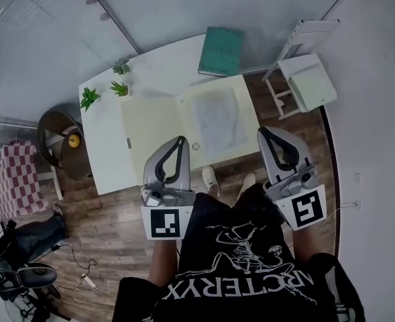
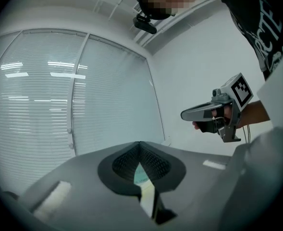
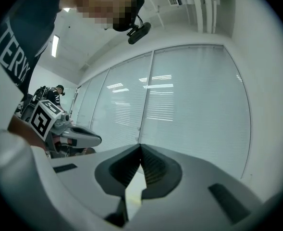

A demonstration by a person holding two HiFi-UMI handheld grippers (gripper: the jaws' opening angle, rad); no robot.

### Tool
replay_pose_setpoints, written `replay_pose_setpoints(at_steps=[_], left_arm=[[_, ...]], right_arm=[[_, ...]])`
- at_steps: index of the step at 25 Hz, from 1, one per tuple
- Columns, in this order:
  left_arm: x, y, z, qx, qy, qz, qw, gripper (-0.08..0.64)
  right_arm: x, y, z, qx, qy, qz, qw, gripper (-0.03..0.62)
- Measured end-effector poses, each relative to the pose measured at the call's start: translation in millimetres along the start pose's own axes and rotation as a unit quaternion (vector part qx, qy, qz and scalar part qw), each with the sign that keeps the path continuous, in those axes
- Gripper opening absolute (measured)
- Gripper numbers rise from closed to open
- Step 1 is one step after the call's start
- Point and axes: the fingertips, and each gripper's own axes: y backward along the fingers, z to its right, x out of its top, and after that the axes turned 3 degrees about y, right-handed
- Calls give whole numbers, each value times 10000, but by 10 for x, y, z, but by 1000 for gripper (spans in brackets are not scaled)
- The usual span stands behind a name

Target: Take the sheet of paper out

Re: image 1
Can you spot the cream folder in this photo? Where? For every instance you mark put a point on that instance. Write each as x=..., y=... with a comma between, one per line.
x=150, y=119

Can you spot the person's black printed t-shirt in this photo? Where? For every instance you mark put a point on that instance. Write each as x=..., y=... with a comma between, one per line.
x=217, y=247

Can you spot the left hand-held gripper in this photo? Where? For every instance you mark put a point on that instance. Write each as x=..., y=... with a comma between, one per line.
x=163, y=225

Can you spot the small succulent potted plant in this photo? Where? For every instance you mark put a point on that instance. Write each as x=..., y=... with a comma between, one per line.
x=121, y=66

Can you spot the person's left shoe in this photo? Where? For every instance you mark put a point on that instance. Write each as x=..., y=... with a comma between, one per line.
x=210, y=178

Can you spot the person's right forearm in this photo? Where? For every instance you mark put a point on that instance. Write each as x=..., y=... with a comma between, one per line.
x=304, y=247

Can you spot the broad-leaf green potted plant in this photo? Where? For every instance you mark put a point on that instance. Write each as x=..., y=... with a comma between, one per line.
x=89, y=98

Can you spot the white power strip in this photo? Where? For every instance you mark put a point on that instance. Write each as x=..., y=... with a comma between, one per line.
x=88, y=280

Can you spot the white wall plug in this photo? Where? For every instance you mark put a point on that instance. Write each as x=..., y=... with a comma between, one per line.
x=356, y=205

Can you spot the green book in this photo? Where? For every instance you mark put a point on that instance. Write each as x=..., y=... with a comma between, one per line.
x=221, y=50

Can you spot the white A4 paper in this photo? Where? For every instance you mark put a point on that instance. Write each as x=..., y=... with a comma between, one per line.
x=219, y=122

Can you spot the yellow round object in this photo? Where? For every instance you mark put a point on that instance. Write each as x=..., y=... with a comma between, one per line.
x=73, y=141

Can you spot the person's left forearm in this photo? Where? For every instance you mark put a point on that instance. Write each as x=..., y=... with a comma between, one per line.
x=162, y=260

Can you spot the red white checkered cloth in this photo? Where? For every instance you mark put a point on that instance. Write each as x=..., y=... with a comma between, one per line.
x=16, y=179

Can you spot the spiky green potted plant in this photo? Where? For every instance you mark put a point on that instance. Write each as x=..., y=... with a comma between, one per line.
x=120, y=88

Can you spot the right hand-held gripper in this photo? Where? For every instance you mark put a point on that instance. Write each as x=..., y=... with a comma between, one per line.
x=308, y=210

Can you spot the white wooden chair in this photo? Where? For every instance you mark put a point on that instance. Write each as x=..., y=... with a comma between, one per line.
x=309, y=79

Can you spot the black office chair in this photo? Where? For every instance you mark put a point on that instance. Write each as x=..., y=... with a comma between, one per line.
x=33, y=275

